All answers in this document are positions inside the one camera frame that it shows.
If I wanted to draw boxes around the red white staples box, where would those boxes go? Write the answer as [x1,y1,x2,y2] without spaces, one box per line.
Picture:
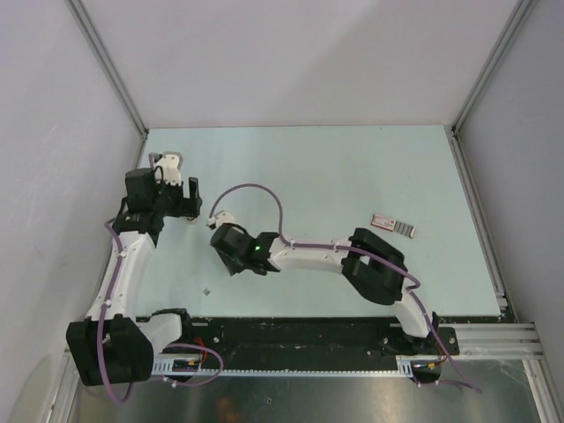
[371,213,415,239]

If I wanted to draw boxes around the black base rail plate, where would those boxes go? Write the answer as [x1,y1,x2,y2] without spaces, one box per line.
[165,317,460,371]

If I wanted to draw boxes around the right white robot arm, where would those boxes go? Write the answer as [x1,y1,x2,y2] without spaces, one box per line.
[210,223,439,355]

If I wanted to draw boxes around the aluminium frame rails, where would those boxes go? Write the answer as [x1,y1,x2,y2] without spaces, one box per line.
[445,125,563,422]

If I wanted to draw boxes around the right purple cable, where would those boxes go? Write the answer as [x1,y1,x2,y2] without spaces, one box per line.
[212,183,484,394]

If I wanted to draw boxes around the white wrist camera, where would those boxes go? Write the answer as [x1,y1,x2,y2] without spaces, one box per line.
[206,211,235,230]
[148,152,183,186]

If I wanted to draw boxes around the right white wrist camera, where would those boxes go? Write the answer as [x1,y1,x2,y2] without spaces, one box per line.
[206,211,235,230]

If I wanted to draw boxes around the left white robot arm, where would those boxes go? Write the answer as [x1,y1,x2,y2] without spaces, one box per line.
[66,155,202,387]

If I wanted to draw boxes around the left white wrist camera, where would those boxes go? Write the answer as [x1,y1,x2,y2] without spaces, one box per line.
[148,152,183,186]

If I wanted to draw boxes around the grey slotted cable duct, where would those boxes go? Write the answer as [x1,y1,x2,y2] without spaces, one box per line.
[150,355,440,383]

